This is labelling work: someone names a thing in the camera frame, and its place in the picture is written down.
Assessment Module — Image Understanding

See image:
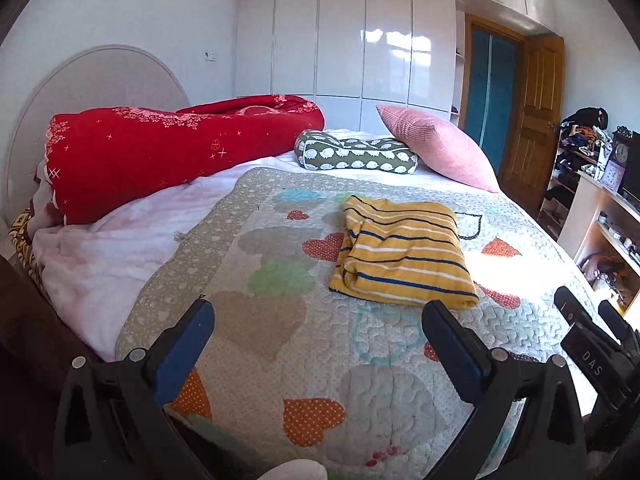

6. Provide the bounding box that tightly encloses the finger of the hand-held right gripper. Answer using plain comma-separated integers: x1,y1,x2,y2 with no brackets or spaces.
554,286,593,331
598,300,636,346

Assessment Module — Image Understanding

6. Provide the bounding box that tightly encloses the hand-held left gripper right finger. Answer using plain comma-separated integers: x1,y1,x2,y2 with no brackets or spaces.
421,300,586,480

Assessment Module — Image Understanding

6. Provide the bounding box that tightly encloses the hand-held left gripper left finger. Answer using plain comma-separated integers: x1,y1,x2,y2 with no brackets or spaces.
52,299,217,480

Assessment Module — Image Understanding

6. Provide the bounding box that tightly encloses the yellow striped shirt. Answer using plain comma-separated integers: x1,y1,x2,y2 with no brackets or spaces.
328,195,480,309

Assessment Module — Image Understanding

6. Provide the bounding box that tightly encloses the white desk unit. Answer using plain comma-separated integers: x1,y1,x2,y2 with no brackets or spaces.
557,170,640,316

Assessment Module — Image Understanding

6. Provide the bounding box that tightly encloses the heart patchwork bedspread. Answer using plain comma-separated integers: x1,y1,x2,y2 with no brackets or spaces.
115,166,608,480

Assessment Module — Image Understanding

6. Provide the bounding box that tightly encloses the pink fleece blanket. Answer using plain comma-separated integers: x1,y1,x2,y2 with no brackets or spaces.
31,152,301,363

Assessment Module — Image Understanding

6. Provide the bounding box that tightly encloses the pink desk clock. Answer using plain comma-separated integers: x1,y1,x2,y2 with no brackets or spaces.
600,160,626,191

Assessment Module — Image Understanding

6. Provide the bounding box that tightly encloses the black monitor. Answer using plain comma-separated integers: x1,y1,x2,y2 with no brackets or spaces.
620,130,640,201

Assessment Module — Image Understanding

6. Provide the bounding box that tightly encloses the dark brown bed base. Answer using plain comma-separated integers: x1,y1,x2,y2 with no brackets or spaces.
0,255,108,480

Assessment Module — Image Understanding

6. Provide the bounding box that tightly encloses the white rounded object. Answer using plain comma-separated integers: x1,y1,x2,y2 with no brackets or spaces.
262,461,328,480

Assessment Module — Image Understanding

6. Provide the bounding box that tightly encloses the dark mantel clock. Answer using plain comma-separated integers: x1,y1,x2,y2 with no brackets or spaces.
611,127,633,166

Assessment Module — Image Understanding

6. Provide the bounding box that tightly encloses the brown patterned cloth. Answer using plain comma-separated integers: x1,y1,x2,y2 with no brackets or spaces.
7,200,51,286

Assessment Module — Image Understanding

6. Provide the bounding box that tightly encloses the red quilt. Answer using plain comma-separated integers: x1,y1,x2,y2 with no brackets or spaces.
44,94,326,226

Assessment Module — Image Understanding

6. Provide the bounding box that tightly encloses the wooden door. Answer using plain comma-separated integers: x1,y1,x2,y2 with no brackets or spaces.
500,35,566,206

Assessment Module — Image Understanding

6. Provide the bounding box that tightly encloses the pink ribbed pillow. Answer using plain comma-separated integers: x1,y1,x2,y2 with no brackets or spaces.
376,104,501,194

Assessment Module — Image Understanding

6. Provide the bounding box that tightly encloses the green patterned pillow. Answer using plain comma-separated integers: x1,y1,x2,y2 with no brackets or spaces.
294,129,420,175

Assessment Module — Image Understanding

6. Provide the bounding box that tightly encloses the white round headboard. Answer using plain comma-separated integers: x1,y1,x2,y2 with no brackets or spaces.
2,44,191,231

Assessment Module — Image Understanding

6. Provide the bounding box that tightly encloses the white glossy wardrobe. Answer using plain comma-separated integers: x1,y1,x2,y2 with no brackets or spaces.
235,0,556,128

